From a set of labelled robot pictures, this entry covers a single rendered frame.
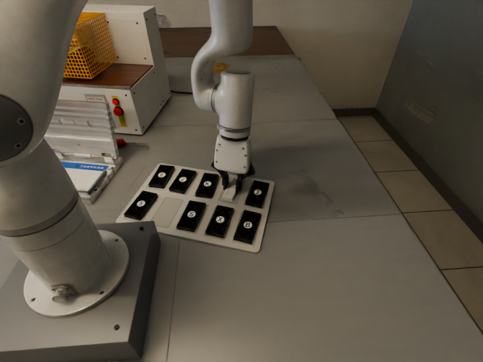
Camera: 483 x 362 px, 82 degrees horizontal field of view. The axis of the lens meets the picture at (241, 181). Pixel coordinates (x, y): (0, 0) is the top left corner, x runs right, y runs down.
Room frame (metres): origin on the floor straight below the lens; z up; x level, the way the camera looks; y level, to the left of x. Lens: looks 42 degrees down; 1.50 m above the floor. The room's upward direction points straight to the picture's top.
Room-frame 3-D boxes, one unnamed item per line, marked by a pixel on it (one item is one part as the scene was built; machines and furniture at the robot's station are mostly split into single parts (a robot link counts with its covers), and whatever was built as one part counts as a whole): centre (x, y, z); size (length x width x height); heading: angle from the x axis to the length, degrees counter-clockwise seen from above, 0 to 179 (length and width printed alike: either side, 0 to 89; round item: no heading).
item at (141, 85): (1.14, 0.53, 1.09); 0.75 x 0.40 x 0.38; 82
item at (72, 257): (0.29, 0.33, 1.08); 0.19 x 0.19 x 0.18
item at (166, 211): (0.56, 0.12, 0.90); 0.40 x 0.27 x 0.01; 76
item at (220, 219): (0.48, 0.06, 0.92); 0.10 x 0.05 x 0.01; 165
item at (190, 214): (0.50, 0.14, 0.92); 0.10 x 0.05 x 0.01; 167
